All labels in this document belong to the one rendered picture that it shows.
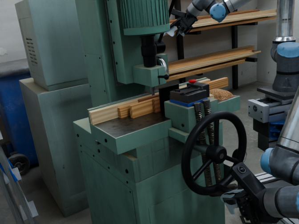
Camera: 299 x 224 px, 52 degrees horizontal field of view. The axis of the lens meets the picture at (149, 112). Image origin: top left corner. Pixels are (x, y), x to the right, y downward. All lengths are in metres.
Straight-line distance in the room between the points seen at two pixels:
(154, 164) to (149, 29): 0.48
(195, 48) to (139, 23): 3.23
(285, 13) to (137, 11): 0.92
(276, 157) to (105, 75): 0.76
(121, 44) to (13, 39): 2.20
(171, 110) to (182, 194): 0.35
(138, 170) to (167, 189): 0.17
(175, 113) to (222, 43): 3.63
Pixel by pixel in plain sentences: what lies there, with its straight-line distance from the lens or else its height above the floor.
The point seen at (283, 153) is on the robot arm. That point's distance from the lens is 0.91.
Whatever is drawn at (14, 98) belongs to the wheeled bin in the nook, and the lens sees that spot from 2.79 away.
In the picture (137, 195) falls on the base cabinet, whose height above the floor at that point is 0.66.
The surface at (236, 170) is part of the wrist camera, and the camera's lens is 0.90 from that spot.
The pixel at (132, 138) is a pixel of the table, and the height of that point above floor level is 0.88.
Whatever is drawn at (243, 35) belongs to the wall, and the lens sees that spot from 4.96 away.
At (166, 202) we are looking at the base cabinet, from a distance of 1.22.
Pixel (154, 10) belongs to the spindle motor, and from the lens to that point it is 1.12.
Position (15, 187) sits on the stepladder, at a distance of 1.76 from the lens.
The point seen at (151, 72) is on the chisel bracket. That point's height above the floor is 1.06.
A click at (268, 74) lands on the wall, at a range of 5.14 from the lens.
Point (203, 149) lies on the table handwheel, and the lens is 1.05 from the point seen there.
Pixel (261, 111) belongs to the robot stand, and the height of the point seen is 0.74.
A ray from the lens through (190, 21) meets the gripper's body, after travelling 1.80.
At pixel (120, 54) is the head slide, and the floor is 1.12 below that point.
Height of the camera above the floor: 1.28
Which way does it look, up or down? 18 degrees down
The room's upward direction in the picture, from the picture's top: 6 degrees counter-clockwise
